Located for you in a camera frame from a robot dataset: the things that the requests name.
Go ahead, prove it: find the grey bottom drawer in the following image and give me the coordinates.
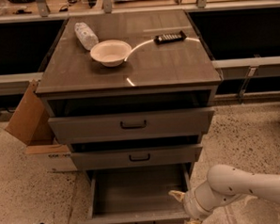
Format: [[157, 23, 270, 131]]
[[79, 164, 190, 224]]

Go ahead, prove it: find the grey drawer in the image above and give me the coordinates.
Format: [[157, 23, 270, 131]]
[[48, 107, 214, 144], [70, 144, 202, 170], [79, 164, 190, 224]]

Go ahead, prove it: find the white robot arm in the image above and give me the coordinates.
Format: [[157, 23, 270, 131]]
[[183, 164, 280, 221]]

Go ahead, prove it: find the grey top drawer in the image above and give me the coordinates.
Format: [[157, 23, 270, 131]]
[[48, 107, 214, 144]]

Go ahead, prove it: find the grey drawer cabinet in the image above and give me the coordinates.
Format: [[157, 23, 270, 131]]
[[31, 7, 228, 186]]

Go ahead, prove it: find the grey middle drawer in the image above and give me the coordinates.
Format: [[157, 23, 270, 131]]
[[70, 144, 202, 170]]

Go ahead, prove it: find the white paper bowl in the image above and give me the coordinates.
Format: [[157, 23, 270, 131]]
[[90, 40, 132, 68]]

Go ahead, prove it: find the black remote control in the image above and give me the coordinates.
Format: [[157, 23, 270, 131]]
[[154, 31, 187, 45]]

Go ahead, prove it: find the open cardboard box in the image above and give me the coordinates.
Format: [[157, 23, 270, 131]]
[[6, 80, 76, 172]]

